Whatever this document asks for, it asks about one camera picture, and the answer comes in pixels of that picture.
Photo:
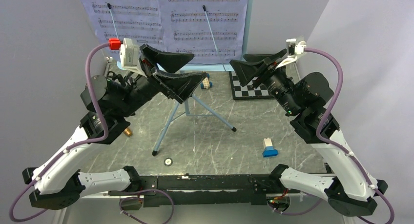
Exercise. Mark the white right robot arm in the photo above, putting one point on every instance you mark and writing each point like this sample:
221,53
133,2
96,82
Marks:
351,190

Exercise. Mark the black microphone stand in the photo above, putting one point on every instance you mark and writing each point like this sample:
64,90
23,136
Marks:
113,75

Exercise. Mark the sheet music pages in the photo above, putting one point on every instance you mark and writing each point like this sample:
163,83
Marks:
139,20

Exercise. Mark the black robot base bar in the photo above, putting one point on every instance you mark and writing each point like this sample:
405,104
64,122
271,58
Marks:
185,189

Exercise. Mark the black white chessboard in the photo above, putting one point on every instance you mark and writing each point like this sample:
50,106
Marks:
248,92

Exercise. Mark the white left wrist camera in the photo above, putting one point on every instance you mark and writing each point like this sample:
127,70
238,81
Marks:
129,55

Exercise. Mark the small round table insert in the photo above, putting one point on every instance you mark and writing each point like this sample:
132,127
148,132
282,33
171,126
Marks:
168,162

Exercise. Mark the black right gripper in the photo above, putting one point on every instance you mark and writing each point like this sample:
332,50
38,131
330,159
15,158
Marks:
245,75

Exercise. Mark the sheet music page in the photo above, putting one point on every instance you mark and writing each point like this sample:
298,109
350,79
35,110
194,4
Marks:
212,30

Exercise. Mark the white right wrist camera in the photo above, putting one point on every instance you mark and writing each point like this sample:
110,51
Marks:
295,50

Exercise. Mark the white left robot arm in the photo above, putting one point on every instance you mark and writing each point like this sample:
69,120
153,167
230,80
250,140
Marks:
109,101

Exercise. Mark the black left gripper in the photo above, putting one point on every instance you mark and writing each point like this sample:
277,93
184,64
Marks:
178,86

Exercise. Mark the blue white toy brick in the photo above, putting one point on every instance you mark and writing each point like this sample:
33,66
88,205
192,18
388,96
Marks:
269,149

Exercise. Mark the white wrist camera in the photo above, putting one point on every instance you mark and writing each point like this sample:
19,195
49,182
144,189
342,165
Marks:
129,55
295,50

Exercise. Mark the gold microphone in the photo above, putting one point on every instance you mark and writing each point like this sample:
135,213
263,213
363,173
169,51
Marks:
128,132

